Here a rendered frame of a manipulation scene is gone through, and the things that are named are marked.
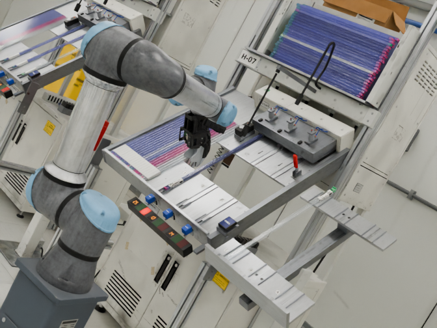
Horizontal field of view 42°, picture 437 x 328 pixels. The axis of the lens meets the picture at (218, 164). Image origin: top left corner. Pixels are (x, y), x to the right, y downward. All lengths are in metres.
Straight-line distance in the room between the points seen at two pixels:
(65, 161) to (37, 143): 1.82
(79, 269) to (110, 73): 0.49
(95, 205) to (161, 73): 0.37
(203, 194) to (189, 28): 1.54
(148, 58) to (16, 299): 0.69
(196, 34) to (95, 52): 2.08
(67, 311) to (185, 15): 2.21
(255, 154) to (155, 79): 0.97
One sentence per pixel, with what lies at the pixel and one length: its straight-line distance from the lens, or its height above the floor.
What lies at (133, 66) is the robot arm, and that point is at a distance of 1.37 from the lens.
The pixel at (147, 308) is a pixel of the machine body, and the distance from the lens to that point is 2.52.
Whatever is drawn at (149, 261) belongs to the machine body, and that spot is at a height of 0.37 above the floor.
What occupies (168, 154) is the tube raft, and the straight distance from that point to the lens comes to 2.30.
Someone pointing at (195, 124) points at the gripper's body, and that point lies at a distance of 1.90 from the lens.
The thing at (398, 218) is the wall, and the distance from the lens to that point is 3.74.
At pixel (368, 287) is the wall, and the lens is 3.76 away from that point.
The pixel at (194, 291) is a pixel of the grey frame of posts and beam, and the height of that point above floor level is 0.54.
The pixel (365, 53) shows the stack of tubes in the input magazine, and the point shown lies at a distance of 2.34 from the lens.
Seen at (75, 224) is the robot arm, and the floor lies 0.71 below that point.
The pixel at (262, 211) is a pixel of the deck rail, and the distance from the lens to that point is 2.04.
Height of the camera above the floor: 1.18
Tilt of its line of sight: 7 degrees down
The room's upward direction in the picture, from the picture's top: 29 degrees clockwise
